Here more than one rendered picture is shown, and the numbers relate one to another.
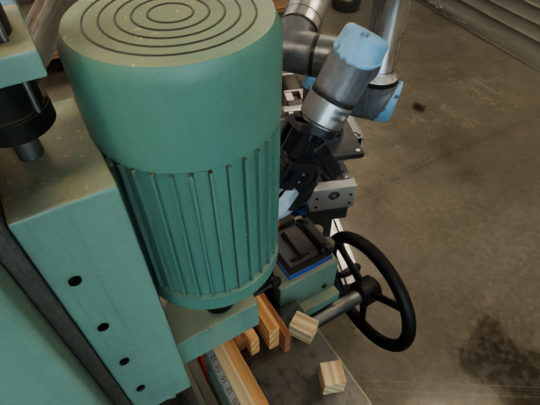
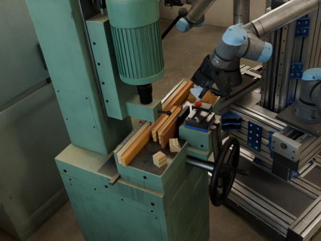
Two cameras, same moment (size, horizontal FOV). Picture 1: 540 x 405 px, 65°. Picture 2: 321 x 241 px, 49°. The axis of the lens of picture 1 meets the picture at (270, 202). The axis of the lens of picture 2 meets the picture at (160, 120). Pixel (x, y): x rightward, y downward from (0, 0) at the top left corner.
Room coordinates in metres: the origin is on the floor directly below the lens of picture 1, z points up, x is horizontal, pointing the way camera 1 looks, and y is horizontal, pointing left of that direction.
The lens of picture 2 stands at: (-0.15, -1.03, 1.83)
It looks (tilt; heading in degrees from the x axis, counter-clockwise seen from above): 36 degrees down; 64
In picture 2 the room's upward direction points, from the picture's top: 7 degrees counter-clockwise
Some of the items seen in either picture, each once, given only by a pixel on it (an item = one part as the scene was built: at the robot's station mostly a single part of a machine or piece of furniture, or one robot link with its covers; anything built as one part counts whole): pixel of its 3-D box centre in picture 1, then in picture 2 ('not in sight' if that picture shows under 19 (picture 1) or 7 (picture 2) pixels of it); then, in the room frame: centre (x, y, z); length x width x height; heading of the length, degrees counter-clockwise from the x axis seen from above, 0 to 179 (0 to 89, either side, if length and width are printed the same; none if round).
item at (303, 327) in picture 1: (303, 327); (174, 145); (0.36, -0.06, 0.92); 0.04 x 0.03 x 0.04; 61
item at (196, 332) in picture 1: (209, 318); (144, 109); (0.33, 0.10, 1.03); 0.14 x 0.07 x 0.09; 121
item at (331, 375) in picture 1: (331, 377); (159, 159); (0.27, -0.10, 0.92); 0.04 x 0.04 x 0.04; 10
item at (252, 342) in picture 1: (229, 303); (165, 123); (0.41, 0.08, 0.93); 0.20 x 0.02 x 0.06; 31
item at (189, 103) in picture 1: (195, 161); (137, 36); (0.33, 0.08, 1.35); 0.18 x 0.18 x 0.31
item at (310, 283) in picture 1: (290, 262); (200, 130); (0.51, -0.04, 0.92); 0.15 x 0.13 x 0.09; 31
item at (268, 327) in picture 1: (249, 299); (170, 125); (0.41, 0.04, 0.94); 0.18 x 0.02 x 0.07; 31
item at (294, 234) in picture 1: (291, 239); (201, 115); (0.52, -0.04, 0.99); 0.13 x 0.11 x 0.06; 31
